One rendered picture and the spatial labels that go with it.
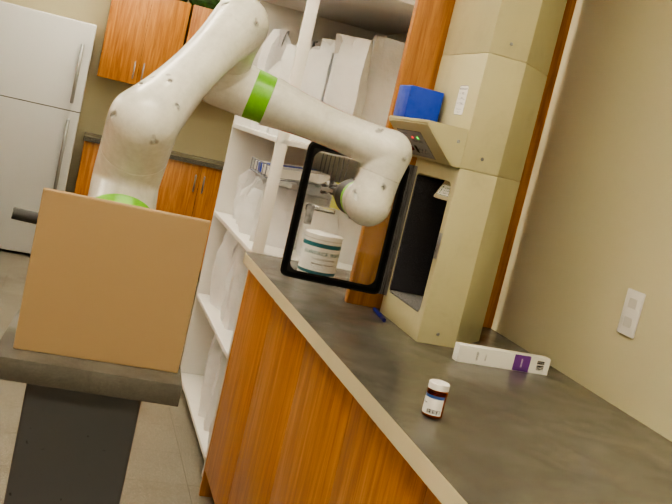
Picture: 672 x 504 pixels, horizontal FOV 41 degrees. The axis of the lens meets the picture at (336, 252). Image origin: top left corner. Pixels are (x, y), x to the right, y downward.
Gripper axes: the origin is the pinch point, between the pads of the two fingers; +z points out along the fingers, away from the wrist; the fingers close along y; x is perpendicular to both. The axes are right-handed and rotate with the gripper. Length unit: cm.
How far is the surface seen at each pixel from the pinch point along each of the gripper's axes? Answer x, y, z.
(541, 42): -50, -42, -17
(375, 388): 34, 1, -71
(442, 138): -19.4, -19.5, -22.2
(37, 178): 64, 93, 466
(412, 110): -25.5, -17.3, -1.4
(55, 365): 34, 64, -85
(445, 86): -34.3, -26.1, 1.2
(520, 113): -31, -41, -19
